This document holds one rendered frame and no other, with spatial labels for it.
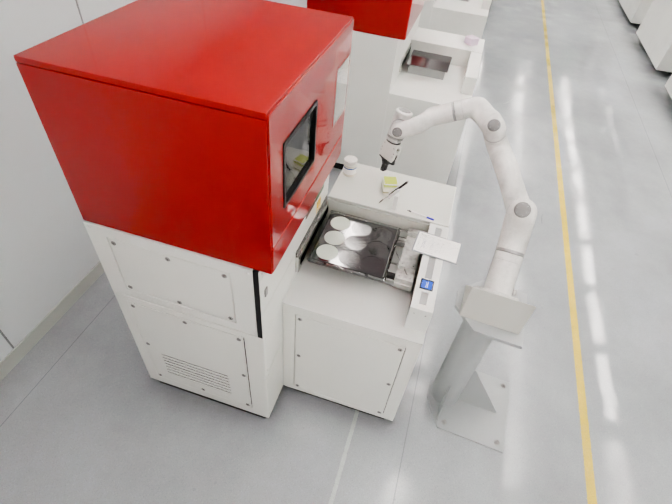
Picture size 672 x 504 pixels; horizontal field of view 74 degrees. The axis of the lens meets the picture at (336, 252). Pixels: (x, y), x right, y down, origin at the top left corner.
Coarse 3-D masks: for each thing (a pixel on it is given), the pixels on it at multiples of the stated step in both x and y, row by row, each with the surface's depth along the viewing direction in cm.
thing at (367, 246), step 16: (352, 224) 221; (368, 224) 222; (320, 240) 211; (352, 240) 213; (368, 240) 213; (384, 240) 214; (336, 256) 204; (352, 256) 205; (368, 256) 206; (384, 256) 207; (368, 272) 199
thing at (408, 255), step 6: (408, 240) 219; (414, 240) 219; (408, 246) 216; (402, 252) 212; (408, 252) 213; (414, 252) 213; (402, 258) 209; (408, 258) 210; (414, 258) 210; (396, 282) 198; (402, 288) 199; (408, 288) 198
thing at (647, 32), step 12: (660, 0) 680; (648, 12) 713; (660, 12) 668; (648, 24) 700; (660, 24) 656; (648, 36) 687; (660, 36) 645; (648, 48) 675; (660, 48) 634; (660, 60) 623
